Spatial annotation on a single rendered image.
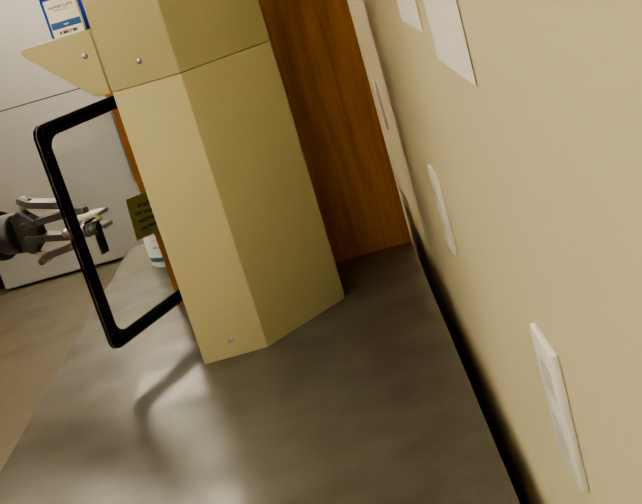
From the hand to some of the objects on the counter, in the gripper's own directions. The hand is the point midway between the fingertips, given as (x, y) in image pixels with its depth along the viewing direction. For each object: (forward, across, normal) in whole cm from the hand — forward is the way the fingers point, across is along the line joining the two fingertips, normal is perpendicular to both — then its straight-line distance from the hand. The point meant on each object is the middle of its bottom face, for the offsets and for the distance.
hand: (88, 221), depth 179 cm
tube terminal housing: (+24, -26, +13) cm, 37 cm away
